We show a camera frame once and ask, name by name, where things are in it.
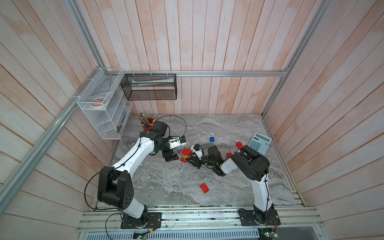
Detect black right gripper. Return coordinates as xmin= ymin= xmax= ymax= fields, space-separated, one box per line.
xmin=185 ymin=152 xmax=216 ymax=170

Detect red lego brick front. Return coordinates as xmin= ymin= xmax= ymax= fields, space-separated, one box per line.
xmin=200 ymin=183 xmax=209 ymax=194

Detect red curved lego brick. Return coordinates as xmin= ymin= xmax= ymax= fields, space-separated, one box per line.
xmin=182 ymin=149 xmax=192 ymax=156
xmin=236 ymin=142 xmax=243 ymax=150

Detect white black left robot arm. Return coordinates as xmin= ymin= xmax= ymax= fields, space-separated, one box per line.
xmin=97 ymin=121 xmax=186 ymax=219

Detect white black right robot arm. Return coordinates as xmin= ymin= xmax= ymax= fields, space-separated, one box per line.
xmin=184 ymin=144 xmax=281 ymax=227

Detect red pen cup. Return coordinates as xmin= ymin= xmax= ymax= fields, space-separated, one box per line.
xmin=142 ymin=118 xmax=155 ymax=131

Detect pens in cup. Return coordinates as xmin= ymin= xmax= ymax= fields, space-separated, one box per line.
xmin=137 ymin=113 xmax=155 ymax=128

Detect light blue calculator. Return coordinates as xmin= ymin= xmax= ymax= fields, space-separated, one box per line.
xmin=248 ymin=133 xmax=272 ymax=156

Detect tape roll on shelf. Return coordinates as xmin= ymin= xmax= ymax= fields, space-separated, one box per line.
xmin=89 ymin=95 xmax=109 ymax=110

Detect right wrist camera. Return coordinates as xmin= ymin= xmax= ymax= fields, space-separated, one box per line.
xmin=191 ymin=144 xmax=204 ymax=159

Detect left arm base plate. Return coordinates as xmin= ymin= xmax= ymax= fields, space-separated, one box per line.
xmin=121 ymin=212 xmax=162 ymax=230

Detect black mesh wall basket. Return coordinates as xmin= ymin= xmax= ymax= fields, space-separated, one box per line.
xmin=121 ymin=73 xmax=178 ymax=101

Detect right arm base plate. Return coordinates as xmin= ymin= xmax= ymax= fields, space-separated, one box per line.
xmin=238 ymin=205 xmax=281 ymax=226

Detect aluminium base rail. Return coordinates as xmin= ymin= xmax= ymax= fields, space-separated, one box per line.
xmin=75 ymin=205 xmax=331 ymax=240

